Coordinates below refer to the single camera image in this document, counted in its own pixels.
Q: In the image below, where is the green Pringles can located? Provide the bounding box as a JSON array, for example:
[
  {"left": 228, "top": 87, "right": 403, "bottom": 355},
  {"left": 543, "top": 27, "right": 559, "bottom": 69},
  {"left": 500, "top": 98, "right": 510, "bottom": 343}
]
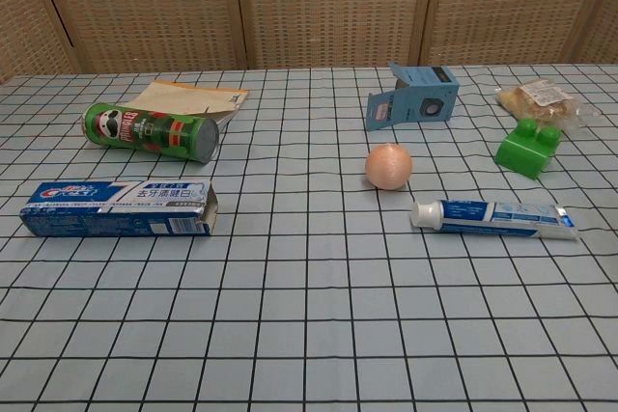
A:
[{"left": 79, "top": 101, "right": 221, "bottom": 165}]

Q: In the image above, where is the wrapped bread packet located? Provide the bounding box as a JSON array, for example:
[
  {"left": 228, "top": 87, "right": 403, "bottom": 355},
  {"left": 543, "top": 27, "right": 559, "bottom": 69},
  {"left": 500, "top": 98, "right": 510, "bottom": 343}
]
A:
[{"left": 495, "top": 78, "right": 604, "bottom": 132}]

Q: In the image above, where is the peach coloured ball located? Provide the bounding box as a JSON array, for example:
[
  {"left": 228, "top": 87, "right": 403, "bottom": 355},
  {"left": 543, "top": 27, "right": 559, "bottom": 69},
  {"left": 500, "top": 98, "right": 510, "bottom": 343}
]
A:
[{"left": 364, "top": 143, "right": 415, "bottom": 191}]

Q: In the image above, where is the beige paper booklet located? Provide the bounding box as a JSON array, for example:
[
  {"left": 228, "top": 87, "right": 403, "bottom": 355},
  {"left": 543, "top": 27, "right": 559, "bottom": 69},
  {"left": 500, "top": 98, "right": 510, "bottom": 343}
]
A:
[{"left": 125, "top": 79, "right": 251, "bottom": 132}]

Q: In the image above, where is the woven wooden folding screen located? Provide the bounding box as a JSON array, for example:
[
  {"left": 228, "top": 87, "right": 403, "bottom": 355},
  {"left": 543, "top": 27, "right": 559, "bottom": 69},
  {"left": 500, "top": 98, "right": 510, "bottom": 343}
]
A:
[{"left": 0, "top": 0, "right": 618, "bottom": 86}]

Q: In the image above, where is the blue toothpaste carton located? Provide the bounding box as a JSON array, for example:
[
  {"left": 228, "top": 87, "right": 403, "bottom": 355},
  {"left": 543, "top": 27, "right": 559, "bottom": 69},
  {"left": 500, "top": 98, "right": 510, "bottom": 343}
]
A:
[{"left": 19, "top": 179, "right": 219, "bottom": 238}]

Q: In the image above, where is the blue checked tablecloth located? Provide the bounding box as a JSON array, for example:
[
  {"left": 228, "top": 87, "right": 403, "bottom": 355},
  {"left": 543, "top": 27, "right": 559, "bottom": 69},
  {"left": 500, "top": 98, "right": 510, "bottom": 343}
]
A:
[{"left": 0, "top": 63, "right": 618, "bottom": 412}]

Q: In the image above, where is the light blue open carton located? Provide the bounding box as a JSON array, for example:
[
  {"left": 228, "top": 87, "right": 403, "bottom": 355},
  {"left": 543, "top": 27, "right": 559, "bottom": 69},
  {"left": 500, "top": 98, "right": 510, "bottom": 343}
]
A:
[{"left": 364, "top": 62, "right": 461, "bottom": 132}]

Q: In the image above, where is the white blue toothpaste tube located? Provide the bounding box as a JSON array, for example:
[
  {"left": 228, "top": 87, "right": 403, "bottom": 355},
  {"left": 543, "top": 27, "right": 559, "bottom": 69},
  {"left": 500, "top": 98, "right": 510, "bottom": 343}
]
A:
[{"left": 409, "top": 199, "right": 581, "bottom": 242}]

